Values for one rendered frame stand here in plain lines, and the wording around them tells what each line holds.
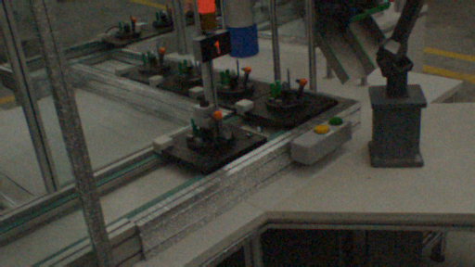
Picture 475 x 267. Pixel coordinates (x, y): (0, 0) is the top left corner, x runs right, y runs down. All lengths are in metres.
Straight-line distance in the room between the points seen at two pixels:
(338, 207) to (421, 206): 0.21
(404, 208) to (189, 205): 0.55
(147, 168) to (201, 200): 0.27
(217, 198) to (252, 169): 0.14
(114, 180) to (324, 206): 0.57
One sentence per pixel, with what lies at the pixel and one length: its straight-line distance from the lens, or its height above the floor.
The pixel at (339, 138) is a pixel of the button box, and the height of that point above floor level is 0.93.
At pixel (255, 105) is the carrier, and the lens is 1.80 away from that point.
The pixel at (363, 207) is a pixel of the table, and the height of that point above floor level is 0.86.
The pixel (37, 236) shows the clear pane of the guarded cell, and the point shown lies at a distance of 1.11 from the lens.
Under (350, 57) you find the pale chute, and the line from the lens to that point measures 1.96.
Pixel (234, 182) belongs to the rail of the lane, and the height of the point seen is 0.93.
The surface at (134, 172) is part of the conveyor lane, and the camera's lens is 1.55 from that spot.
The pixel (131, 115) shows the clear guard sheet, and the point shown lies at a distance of 1.56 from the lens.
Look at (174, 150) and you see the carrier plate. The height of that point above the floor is 0.97.
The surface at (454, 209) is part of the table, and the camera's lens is 1.46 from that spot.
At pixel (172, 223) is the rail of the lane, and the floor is 0.92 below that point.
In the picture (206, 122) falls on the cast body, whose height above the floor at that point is 1.05.
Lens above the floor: 1.65
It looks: 25 degrees down
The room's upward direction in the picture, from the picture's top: 6 degrees counter-clockwise
